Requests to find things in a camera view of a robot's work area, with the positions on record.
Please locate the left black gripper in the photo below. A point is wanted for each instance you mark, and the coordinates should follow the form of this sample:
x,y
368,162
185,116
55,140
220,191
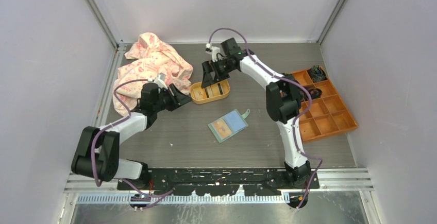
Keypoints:
x,y
178,99

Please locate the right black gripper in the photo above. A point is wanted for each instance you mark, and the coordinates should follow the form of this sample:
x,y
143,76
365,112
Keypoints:
x,y
209,67

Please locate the green card holder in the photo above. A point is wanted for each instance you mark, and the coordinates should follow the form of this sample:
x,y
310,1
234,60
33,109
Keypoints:
x,y
236,122

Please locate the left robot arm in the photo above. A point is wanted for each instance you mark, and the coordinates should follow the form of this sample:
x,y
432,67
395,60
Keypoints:
x,y
97,154

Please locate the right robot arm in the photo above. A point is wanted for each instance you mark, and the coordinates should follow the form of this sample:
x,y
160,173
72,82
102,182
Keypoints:
x,y
283,100

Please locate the yellow oval tray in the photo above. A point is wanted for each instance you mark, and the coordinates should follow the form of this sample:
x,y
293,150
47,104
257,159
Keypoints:
x,y
197,86

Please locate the pink patterned cloth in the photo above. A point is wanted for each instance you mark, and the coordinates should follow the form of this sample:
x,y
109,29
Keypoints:
x,y
150,57

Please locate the dark rolled item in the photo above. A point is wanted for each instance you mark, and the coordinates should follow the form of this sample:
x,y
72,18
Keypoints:
x,y
317,74
314,92

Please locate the orange compartment organizer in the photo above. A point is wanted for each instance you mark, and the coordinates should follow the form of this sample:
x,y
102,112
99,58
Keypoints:
x,y
328,115

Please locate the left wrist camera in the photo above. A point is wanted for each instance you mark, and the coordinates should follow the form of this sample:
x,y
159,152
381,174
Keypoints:
x,y
160,81

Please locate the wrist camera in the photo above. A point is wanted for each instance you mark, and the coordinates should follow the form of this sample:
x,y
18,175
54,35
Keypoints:
x,y
160,81
213,51

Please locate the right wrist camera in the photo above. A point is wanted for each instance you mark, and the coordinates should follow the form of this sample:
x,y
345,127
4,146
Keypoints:
x,y
213,51

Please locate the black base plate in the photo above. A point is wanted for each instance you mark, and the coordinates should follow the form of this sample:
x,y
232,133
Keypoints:
x,y
214,181

